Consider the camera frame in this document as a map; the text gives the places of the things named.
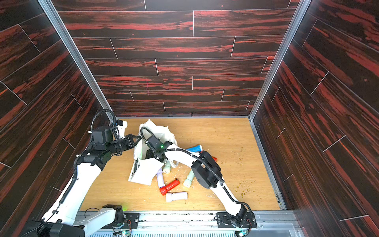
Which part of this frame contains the white flashlight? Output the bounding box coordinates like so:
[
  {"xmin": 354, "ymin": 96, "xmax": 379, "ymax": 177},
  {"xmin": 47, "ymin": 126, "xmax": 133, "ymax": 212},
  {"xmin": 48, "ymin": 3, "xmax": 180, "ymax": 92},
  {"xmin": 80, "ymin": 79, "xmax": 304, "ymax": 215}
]
[
  {"xmin": 157, "ymin": 168, "xmax": 165, "ymax": 188},
  {"xmin": 165, "ymin": 192, "xmax": 188, "ymax": 202},
  {"xmin": 162, "ymin": 161, "xmax": 171, "ymax": 174},
  {"xmin": 183, "ymin": 170, "xmax": 195, "ymax": 188}
]

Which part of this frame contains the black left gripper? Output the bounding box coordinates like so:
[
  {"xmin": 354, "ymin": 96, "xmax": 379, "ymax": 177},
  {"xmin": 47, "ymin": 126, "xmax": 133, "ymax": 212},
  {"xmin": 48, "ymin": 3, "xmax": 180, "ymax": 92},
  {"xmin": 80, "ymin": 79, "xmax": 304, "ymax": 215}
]
[{"xmin": 106, "ymin": 134, "xmax": 142, "ymax": 157}]

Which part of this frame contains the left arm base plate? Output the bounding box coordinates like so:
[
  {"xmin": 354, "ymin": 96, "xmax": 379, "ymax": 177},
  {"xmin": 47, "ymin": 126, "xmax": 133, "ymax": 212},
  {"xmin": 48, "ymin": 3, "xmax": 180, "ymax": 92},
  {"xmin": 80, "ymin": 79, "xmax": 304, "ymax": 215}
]
[{"xmin": 101, "ymin": 212, "xmax": 140, "ymax": 230}]

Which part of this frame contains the white canvas tote bag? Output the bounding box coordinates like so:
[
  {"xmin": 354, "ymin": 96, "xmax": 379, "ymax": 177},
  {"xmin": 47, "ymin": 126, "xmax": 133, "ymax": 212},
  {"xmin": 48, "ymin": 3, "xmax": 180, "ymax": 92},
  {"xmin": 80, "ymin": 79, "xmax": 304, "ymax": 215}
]
[{"xmin": 128, "ymin": 120, "xmax": 177, "ymax": 185}]

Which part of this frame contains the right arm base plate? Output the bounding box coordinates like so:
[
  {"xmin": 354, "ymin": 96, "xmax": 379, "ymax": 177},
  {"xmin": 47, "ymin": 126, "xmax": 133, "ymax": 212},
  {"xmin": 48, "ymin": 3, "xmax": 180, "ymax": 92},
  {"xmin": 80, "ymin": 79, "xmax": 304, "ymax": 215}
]
[{"xmin": 214, "ymin": 211, "xmax": 257, "ymax": 229}]

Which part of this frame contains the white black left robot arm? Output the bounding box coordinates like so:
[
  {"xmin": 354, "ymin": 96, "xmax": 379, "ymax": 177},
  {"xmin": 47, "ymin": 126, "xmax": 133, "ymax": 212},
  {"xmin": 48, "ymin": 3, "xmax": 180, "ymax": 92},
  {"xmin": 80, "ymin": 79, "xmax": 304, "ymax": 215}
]
[{"xmin": 32, "ymin": 134, "xmax": 141, "ymax": 237}]

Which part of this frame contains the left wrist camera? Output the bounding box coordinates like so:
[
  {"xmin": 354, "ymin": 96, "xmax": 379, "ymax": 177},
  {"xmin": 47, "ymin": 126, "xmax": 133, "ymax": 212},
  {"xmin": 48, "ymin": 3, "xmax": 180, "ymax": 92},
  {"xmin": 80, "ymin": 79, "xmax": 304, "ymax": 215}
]
[{"xmin": 92, "ymin": 119, "xmax": 128, "ymax": 144}]

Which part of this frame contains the white flashlight bottom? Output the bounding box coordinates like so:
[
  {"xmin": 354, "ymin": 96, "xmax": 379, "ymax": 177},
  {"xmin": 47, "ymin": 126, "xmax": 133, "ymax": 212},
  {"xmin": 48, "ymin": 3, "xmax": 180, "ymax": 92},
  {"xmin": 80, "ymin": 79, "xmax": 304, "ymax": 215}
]
[{"xmin": 165, "ymin": 192, "xmax": 188, "ymax": 202}]

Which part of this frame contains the aluminium front rail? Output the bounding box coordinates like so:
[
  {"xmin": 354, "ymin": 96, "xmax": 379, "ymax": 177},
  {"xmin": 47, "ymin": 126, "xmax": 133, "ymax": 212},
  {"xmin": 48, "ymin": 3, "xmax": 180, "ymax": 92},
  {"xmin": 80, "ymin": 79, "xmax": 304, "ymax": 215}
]
[{"xmin": 73, "ymin": 211, "xmax": 306, "ymax": 237}]

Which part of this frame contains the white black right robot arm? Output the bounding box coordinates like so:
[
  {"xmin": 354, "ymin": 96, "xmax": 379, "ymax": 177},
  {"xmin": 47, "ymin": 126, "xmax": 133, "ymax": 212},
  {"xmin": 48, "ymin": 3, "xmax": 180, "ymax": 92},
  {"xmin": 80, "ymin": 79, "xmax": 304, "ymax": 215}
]
[{"xmin": 144, "ymin": 136, "xmax": 257, "ymax": 228}]

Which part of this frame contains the blue flashlight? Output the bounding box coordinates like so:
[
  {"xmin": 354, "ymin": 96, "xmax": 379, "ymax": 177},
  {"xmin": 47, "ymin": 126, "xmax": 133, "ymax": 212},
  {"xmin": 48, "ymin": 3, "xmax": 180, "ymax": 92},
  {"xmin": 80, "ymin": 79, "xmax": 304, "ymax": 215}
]
[{"xmin": 187, "ymin": 145, "xmax": 203, "ymax": 153}]

